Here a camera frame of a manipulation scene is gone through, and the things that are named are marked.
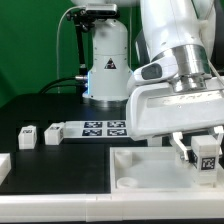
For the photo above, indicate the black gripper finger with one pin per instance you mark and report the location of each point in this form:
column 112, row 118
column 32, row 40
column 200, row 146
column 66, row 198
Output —
column 219, row 134
column 184, row 154

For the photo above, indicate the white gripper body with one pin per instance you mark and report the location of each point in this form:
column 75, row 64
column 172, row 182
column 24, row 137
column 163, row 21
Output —
column 155, row 110

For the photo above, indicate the white square tabletop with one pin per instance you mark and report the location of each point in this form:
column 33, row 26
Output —
column 155, row 169

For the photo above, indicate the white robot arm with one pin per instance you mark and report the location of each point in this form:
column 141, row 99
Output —
column 175, row 93

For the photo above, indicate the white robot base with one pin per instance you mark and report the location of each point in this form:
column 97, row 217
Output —
column 108, row 77

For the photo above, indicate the white fiducial marker plate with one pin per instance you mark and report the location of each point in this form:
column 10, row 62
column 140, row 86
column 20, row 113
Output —
column 96, row 129

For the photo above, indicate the white obstacle fence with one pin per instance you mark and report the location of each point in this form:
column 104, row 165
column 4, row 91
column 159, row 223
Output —
column 111, row 206

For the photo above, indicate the black camera on stand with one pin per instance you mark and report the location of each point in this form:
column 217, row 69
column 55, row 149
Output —
column 84, row 20

